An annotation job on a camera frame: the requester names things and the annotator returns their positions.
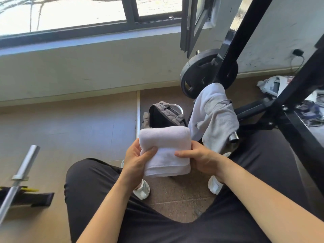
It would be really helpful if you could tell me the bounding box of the person's right hand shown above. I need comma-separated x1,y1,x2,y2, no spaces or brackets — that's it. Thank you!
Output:
174,141,230,184

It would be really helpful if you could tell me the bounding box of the person's left hand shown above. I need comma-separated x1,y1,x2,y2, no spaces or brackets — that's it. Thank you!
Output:
119,138,159,188

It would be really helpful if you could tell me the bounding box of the black weight plate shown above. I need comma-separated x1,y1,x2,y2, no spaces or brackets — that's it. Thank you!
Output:
180,49,239,100

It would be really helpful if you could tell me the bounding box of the white left shoe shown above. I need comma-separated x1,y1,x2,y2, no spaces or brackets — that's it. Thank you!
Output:
121,159,151,200

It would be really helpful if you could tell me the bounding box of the grey towel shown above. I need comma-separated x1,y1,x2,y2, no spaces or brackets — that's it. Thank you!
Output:
201,99,240,155

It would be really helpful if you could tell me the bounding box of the pale lavender towel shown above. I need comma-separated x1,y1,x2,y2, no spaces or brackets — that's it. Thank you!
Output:
188,82,227,142

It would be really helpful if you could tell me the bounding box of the pile of cables and bags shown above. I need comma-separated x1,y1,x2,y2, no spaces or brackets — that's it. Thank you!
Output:
298,91,324,127

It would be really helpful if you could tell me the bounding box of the white printed bag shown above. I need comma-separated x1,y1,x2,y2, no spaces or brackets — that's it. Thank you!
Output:
257,75,295,98

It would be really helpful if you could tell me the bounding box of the black weight machine frame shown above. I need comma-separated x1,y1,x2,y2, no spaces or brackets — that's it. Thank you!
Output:
212,0,324,198

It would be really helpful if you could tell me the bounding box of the white right shoe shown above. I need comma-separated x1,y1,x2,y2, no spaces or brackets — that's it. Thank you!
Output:
207,152,232,195

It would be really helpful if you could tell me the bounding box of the white shoe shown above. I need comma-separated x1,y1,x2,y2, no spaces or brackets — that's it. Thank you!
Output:
121,159,151,200
207,152,232,195

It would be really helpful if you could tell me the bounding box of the black window frame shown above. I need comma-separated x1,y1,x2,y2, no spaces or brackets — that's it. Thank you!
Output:
0,0,183,48

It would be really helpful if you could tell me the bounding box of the black open window sash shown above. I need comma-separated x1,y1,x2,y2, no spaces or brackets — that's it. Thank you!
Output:
180,0,216,58

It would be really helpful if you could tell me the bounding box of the silver barbell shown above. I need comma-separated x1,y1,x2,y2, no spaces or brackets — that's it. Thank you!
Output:
0,145,41,224

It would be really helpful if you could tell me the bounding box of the person's left forearm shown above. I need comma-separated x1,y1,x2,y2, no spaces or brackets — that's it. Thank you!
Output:
76,174,142,243

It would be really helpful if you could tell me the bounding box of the grey backpack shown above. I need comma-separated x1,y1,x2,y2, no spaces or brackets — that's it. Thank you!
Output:
141,101,188,129

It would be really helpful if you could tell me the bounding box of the white towel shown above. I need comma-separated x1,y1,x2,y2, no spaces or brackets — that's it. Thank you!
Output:
138,126,192,178

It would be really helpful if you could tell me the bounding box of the silver round ring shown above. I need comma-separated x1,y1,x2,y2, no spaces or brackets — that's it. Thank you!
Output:
169,103,184,115

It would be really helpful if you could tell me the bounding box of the black charger with cable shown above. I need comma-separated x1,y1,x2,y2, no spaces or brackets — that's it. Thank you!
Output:
290,49,305,74

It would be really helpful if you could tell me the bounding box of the person's right forearm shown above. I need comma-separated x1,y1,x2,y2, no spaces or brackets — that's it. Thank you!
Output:
217,159,324,243

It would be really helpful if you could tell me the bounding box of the yellow black squat rack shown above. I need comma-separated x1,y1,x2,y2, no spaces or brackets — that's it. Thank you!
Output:
0,186,55,208

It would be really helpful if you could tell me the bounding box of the pale floor divider strip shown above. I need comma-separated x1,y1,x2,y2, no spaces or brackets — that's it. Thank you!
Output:
135,90,141,139

